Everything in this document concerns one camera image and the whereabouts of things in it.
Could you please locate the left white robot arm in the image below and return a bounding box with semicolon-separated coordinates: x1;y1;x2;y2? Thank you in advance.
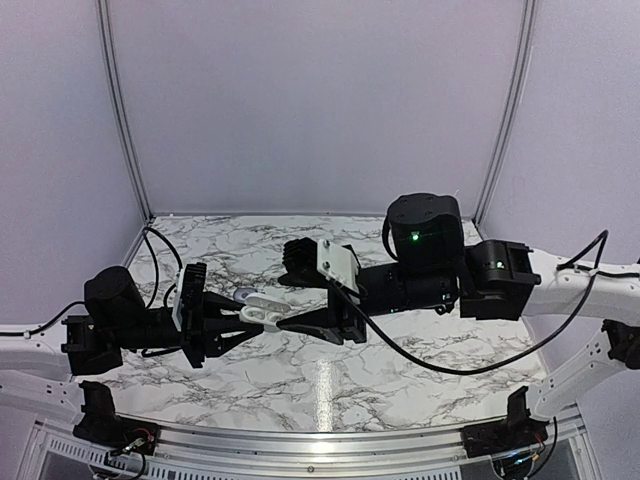
1;263;264;445

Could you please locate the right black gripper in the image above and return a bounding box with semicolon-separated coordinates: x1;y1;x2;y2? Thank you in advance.
276;263;457;347

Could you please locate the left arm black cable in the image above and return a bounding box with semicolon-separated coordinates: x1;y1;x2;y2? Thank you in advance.
0;227;184;357

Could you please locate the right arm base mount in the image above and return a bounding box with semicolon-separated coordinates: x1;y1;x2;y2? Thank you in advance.
461;417;559;479

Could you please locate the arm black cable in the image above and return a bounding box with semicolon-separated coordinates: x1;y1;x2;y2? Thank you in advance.
327;229;640;374
0;227;184;357

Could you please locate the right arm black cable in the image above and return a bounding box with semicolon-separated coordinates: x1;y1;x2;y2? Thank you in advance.
327;229;640;374

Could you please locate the white earbud charging case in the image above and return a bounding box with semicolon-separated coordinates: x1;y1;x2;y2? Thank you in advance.
239;292;291;333

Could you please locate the blue earbud charging case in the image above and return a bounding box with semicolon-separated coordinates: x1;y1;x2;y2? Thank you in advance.
233;287;256;302

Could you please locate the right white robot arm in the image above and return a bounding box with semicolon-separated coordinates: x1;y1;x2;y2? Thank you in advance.
280;193;639;448

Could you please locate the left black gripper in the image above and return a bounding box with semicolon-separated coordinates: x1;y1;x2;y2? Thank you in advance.
113;292;263;370

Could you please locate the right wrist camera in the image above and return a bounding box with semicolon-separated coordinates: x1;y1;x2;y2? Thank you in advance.
278;237;360;296

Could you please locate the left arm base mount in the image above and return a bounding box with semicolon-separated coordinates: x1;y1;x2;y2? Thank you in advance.
72;416;160;479

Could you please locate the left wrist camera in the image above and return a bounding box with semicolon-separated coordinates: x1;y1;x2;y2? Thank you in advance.
171;262;207;332

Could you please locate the left aluminium corner post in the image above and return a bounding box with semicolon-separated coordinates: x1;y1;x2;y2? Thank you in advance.
95;0;153;223

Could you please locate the aluminium front rail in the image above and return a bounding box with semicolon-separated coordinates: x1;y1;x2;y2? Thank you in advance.
29;399;586;480

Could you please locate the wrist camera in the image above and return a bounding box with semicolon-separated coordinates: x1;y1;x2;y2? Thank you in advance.
278;237;360;296
171;262;207;332

